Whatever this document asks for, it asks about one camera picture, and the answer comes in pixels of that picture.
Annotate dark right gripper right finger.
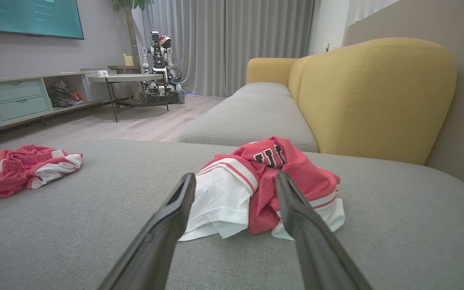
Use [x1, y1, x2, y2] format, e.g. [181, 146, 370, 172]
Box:
[275, 171, 373, 290]

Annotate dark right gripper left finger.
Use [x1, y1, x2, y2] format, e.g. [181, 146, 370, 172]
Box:
[97, 173, 197, 290]

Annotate red white lettered shorts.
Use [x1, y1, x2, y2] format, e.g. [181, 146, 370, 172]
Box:
[178, 136, 346, 242]

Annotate red white crumpled garment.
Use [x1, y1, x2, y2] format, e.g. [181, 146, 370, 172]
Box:
[0, 145, 83, 201]

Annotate grey sofa chaise seat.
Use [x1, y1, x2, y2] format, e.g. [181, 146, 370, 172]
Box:
[0, 139, 464, 290]

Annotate grey sofa seat cushion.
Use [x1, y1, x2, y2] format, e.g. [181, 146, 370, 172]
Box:
[178, 82, 319, 153]

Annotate yellow sofa back cushion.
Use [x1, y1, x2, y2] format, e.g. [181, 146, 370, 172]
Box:
[288, 37, 458, 166]

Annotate round grey coffee table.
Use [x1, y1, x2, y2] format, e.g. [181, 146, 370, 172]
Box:
[88, 73, 170, 122]

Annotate dark clutter pile in cabinet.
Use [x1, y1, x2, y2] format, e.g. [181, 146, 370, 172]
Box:
[47, 80, 85, 108]

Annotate dark wooden side table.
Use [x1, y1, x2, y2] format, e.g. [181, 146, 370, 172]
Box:
[108, 65, 142, 75]

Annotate white wheeled background robot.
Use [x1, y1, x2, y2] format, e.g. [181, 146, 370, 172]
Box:
[139, 31, 186, 106]

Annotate yellow sofa armrest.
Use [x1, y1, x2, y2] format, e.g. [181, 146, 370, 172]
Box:
[246, 58, 299, 87]

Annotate pale green TV cabinet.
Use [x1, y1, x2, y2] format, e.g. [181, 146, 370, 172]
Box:
[0, 72, 112, 137]

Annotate potted tree plant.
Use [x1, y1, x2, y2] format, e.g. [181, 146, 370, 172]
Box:
[112, 0, 155, 67]

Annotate wall television screen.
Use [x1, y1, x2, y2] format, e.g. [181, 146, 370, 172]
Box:
[0, 0, 85, 40]

